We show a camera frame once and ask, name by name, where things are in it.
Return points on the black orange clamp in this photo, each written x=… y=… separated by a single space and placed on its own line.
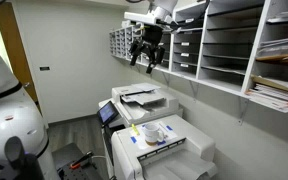
x=77 y=164

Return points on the white mug with brown base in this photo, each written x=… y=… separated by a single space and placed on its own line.
x=153 y=134

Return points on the white paper sheet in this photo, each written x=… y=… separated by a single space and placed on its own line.
x=139 y=140

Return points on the yellow marker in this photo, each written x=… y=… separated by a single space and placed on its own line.
x=135 y=129

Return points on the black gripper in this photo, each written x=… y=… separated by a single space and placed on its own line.
x=149 y=44

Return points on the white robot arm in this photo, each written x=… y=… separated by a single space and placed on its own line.
x=24 y=144

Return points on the wooden door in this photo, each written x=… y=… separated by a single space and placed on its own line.
x=15 y=50

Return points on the large white copier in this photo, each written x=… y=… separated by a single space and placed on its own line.
x=140 y=103

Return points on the white printer under mug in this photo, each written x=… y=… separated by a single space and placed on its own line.
x=185 y=154

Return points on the copier touchscreen panel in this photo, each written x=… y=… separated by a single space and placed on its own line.
x=107 y=113

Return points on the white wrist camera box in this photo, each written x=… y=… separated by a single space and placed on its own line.
x=143 y=18

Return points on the black perforated robot table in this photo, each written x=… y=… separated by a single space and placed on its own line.
x=68 y=154

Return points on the white mail sorter shelf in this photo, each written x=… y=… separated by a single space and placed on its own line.
x=236 y=46

